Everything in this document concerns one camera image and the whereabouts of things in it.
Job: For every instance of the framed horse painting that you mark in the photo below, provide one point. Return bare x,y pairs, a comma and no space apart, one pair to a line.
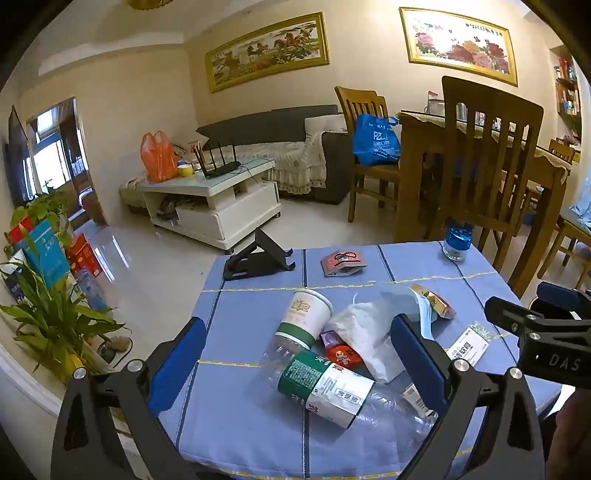
268,50

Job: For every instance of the blue-lidded jar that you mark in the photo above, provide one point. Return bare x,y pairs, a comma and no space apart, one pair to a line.
457,244

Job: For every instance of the white coffee table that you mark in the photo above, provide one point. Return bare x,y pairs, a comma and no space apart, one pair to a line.
221,221

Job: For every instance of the blue gift box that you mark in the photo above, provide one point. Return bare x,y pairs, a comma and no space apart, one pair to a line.
46,254

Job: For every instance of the red gift box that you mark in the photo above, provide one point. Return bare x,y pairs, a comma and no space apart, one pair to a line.
83,256

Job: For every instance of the framed flower painting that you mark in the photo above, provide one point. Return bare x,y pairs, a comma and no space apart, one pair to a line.
457,46

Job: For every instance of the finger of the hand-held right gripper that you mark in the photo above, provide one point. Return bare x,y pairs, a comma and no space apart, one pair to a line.
556,295
512,314

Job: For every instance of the white plastic bag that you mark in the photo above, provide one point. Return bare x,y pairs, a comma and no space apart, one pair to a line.
364,332

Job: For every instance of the wooden bookshelf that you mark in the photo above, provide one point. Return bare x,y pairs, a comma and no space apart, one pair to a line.
568,92

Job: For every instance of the blue shopping bag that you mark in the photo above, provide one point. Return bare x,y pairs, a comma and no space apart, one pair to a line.
374,143

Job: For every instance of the black flat television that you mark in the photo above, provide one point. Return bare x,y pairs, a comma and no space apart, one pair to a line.
18,157

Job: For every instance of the dark grey sofa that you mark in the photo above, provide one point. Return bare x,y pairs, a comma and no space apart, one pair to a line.
258,122

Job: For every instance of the gold snack wrapper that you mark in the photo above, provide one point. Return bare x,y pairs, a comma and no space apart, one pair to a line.
436,302

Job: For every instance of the white barcode wrapper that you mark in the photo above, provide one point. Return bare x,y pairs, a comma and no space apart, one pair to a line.
415,400

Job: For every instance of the red black small packet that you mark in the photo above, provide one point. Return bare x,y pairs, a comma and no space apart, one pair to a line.
341,263

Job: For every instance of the white green paper cup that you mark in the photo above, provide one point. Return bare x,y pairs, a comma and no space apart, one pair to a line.
304,314

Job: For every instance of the blue face mask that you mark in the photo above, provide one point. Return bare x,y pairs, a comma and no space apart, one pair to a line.
406,299

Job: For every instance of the gold ceiling ornament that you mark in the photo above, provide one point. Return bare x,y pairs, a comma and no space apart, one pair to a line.
147,3

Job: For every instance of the clear green-label plastic bottle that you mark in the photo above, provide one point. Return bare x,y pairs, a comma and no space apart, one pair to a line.
323,385

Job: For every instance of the beige lace sofa cover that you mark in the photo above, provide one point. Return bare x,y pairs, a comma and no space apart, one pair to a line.
286,161

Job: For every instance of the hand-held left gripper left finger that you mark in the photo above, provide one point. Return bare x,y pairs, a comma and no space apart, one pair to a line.
178,364

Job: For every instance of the orange plastic bag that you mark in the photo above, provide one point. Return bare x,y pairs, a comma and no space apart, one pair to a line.
159,159

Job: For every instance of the pack of water bottles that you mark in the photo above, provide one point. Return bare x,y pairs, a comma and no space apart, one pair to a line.
92,288

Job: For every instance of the blue striped tablecloth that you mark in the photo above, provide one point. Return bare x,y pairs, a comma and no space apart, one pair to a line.
258,314

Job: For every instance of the yellow cup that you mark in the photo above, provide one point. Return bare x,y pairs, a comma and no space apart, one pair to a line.
185,170

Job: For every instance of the wooden balcony doorway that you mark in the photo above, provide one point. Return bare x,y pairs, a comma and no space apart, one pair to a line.
87,184

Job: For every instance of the small red snack packet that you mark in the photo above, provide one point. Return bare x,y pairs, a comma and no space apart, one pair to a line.
344,356

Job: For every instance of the black folding phone stand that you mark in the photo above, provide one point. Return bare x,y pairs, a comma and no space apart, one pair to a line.
258,266

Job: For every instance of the small purple packet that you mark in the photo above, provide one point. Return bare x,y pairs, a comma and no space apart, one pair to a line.
328,339

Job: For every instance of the green pothos plant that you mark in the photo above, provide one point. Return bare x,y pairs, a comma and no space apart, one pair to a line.
39,207

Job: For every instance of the green lucky bamboo plant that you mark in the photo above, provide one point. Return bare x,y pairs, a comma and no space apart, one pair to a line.
51,318

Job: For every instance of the wooden dining table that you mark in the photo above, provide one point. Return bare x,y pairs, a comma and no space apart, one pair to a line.
411,152

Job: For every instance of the black wifi router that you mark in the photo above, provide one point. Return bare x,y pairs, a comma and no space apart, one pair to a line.
221,170

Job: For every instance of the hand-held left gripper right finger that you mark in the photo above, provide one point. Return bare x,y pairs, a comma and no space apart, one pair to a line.
415,355

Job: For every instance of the tall-backed wooden dining chair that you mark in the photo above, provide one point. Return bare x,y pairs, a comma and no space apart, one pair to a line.
489,120

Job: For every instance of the white paper label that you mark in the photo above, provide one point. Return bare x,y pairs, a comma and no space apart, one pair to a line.
468,346

